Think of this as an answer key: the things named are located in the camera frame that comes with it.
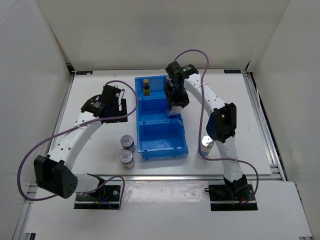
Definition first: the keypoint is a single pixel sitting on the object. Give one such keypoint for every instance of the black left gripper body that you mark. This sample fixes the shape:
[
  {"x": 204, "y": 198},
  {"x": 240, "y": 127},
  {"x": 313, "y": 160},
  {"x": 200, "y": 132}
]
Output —
[{"x": 115, "y": 110}]

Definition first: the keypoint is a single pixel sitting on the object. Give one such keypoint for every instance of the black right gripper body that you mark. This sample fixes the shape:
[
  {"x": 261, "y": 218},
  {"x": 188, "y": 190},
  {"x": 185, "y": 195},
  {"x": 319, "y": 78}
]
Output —
[{"x": 180, "y": 95}]

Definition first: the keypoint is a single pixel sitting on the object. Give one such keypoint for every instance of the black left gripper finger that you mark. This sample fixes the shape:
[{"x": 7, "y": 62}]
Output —
[
  {"x": 114, "y": 116},
  {"x": 123, "y": 107}
]

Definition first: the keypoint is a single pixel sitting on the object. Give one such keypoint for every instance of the blue label shaker silver lid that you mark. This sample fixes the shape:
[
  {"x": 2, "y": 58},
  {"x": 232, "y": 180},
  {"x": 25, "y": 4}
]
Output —
[{"x": 174, "y": 110}]

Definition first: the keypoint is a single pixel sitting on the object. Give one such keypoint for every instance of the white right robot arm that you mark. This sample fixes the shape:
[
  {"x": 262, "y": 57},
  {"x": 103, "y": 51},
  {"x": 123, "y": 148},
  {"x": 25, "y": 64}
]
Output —
[{"x": 222, "y": 122}]

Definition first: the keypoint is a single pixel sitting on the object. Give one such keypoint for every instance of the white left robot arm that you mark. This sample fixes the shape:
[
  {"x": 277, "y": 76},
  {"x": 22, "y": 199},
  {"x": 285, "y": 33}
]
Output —
[{"x": 53, "y": 172}]

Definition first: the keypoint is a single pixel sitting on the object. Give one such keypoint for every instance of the red label spice jar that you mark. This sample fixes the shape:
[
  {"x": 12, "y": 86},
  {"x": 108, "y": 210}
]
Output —
[
  {"x": 127, "y": 159},
  {"x": 127, "y": 143}
]

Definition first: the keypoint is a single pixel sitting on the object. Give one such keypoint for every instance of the blue bin near compartment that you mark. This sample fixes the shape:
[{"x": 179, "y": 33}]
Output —
[{"x": 161, "y": 139}]

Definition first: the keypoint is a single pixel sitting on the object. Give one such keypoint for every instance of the aluminium table frame rail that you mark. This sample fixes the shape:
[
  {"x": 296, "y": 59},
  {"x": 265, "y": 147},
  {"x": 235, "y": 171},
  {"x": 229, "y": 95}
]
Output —
[{"x": 164, "y": 198}]

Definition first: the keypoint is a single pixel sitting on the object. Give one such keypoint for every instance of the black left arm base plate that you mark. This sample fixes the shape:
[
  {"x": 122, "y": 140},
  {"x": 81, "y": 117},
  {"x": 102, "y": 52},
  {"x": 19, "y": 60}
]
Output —
[{"x": 106, "y": 198}]

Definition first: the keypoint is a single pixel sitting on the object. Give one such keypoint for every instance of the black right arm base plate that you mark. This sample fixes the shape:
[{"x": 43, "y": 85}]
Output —
[{"x": 223, "y": 200}]

